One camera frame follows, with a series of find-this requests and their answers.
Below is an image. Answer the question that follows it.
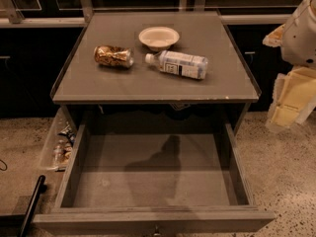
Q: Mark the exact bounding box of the grey drawer cabinet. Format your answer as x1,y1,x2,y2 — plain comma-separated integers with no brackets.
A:
51,11,260,119

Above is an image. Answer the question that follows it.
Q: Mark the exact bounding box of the clear plastic water bottle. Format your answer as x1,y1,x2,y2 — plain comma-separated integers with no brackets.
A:
145,50,208,80

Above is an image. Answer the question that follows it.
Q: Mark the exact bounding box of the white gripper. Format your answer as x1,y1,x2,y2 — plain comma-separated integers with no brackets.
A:
263,0,316,132

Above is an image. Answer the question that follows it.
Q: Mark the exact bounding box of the white paper bowl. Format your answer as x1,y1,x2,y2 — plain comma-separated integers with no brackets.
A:
138,27,180,51

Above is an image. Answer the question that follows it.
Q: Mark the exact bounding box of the black bar handle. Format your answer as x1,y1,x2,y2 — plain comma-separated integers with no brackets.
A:
17,175,46,237

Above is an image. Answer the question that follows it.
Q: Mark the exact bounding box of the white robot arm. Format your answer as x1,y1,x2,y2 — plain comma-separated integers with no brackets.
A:
263,0,316,133

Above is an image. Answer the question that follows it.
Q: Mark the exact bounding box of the crushed gold drink can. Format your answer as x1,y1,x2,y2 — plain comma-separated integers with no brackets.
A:
94,45,133,68

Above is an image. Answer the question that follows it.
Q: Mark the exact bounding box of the open grey middle drawer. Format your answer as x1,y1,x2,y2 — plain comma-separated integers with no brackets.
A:
34,112,275,236

